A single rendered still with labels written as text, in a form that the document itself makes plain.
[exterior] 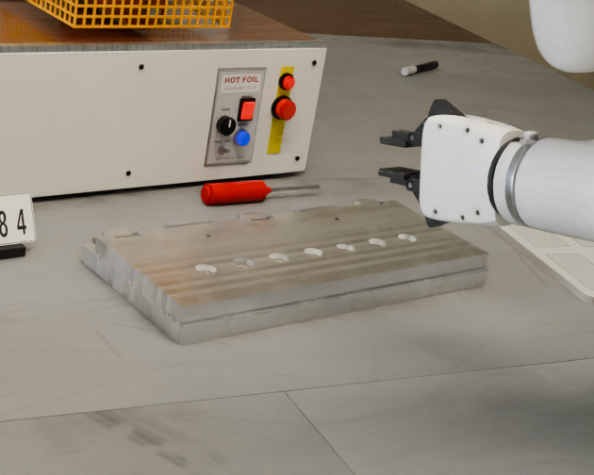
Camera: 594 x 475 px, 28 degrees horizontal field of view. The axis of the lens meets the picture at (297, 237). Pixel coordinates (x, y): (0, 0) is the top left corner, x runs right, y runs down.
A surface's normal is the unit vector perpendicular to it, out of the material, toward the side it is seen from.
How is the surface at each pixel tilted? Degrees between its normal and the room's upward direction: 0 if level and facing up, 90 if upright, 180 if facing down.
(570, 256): 0
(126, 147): 90
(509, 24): 90
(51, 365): 0
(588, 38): 104
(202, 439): 0
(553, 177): 70
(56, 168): 90
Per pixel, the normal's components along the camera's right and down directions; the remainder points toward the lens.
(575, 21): -0.33, 0.52
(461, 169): -0.78, 0.11
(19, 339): 0.17, -0.91
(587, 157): -0.44, -0.72
